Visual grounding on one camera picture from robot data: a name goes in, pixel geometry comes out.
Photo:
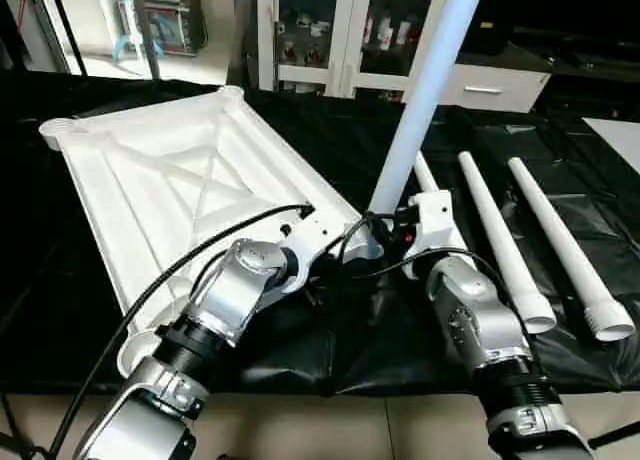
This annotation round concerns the white plastic table leg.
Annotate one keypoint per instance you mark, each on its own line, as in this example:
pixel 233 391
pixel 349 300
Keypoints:
pixel 425 90
pixel 426 175
pixel 565 245
pixel 500 240

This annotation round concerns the white plastic table top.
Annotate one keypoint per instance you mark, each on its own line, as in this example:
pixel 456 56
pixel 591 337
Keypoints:
pixel 170 180

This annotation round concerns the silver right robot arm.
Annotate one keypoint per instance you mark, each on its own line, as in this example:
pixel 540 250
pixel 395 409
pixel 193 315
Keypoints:
pixel 480 325

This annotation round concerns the black work mat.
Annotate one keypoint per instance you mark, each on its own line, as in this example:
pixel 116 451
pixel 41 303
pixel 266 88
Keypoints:
pixel 330 140

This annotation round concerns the white drawer unit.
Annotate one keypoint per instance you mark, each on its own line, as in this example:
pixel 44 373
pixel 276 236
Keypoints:
pixel 495 88

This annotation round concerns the white glass-door cabinet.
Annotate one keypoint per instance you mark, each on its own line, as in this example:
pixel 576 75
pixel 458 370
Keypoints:
pixel 340 40

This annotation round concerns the blue grey floor appliance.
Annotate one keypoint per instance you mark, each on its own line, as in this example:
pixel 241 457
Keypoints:
pixel 165 25

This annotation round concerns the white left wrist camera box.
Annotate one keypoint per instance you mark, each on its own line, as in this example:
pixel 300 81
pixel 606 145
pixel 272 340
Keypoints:
pixel 305 245

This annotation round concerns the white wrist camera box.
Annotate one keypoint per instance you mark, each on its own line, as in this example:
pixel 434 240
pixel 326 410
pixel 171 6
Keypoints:
pixel 435 225
pixel 305 245

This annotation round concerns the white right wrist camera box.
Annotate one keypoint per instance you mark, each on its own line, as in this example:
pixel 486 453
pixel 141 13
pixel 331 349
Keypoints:
pixel 435 225

